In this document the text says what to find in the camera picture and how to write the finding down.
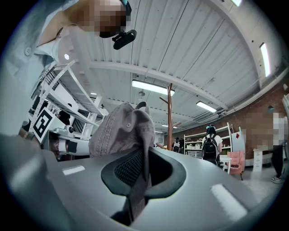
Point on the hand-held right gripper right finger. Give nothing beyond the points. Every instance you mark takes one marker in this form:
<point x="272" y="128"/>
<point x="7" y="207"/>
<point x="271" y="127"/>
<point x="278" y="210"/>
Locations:
<point x="203" y="180"/>

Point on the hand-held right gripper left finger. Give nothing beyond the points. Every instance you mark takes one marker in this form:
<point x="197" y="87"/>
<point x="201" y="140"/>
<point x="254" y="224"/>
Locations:
<point x="85" y="187"/>

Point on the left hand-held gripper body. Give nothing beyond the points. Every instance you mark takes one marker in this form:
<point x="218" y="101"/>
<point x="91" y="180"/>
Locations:
<point x="52" y="133"/>

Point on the grey cap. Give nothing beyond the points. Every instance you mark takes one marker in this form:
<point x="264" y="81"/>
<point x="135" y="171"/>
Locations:
<point x="123" y="135"/>

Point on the brown wooden coat rack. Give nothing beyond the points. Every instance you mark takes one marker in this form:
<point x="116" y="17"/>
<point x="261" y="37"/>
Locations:
<point x="169" y="117"/>

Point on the white metal shelving rack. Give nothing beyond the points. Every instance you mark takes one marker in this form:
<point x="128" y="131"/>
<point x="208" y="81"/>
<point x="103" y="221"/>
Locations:
<point x="67" y="94"/>

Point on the white small table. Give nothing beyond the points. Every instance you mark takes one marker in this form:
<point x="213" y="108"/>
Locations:
<point x="225" y="161"/>

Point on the black backpack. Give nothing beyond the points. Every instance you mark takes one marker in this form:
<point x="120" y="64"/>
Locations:
<point x="210" y="147"/>

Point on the pink armchair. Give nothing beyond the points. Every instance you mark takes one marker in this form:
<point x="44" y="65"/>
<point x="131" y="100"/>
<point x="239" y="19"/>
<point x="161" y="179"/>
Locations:
<point x="236" y="162"/>

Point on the white storage shelf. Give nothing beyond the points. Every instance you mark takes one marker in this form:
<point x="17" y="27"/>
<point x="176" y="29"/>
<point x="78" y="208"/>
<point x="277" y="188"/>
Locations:
<point x="196" y="142"/>

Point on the white board panel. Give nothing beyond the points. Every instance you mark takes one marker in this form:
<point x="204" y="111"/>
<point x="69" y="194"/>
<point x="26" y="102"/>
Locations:
<point x="238" y="142"/>

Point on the white drawer cabinet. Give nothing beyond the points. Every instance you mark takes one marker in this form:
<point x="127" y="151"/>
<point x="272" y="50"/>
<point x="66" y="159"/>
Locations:
<point x="257" y="160"/>

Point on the ceiling air conditioner unit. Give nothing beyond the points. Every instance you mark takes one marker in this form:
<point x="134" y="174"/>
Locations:
<point x="206" y="117"/>

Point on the long ceiling light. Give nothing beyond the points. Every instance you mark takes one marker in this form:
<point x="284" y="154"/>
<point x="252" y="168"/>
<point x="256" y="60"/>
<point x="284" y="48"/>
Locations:
<point x="152" y="87"/>
<point x="265" y="59"/>
<point x="206" y="106"/>

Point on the person's light blue shirt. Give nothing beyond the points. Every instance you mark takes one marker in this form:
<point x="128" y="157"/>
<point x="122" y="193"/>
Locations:
<point x="24" y="58"/>

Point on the black head camera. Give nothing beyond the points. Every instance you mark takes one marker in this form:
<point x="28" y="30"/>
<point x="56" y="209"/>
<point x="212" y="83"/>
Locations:
<point x="124" y="39"/>

